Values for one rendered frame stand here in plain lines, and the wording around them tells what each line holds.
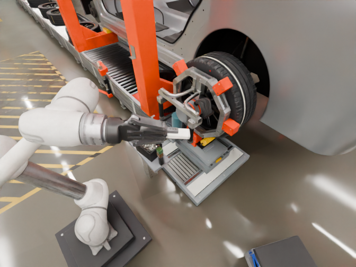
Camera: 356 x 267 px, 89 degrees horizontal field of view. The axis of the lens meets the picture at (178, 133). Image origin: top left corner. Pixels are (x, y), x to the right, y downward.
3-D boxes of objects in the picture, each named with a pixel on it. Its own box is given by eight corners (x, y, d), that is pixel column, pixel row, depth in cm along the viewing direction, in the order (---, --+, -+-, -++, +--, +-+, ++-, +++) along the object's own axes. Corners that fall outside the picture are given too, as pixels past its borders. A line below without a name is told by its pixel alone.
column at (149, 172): (158, 173, 196) (154, 150, 165) (150, 178, 192) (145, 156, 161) (152, 167, 202) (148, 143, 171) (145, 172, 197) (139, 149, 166)
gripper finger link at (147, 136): (127, 137, 51) (127, 140, 52) (166, 139, 53) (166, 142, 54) (128, 126, 53) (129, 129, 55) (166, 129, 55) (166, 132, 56)
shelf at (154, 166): (170, 161, 157) (170, 159, 155) (154, 172, 150) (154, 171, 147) (143, 134, 179) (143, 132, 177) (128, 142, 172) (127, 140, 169)
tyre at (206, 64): (211, 127, 190) (270, 123, 132) (195, 138, 180) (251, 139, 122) (185, 67, 175) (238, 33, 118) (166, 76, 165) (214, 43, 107)
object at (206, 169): (228, 156, 202) (230, 151, 195) (206, 175, 186) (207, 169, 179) (197, 131, 227) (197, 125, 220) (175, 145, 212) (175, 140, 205)
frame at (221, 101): (221, 145, 149) (237, 89, 109) (215, 149, 146) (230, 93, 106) (178, 112, 177) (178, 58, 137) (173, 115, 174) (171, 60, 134)
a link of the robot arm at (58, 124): (73, 126, 43) (89, 97, 53) (0, 122, 41) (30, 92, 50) (83, 156, 50) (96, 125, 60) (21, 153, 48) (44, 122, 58)
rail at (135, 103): (159, 128, 219) (158, 114, 203) (153, 132, 215) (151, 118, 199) (82, 57, 346) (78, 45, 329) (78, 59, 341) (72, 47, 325)
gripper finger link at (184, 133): (166, 128, 54) (166, 127, 54) (188, 130, 55) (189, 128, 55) (166, 136, 53) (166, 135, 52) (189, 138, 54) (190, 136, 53)
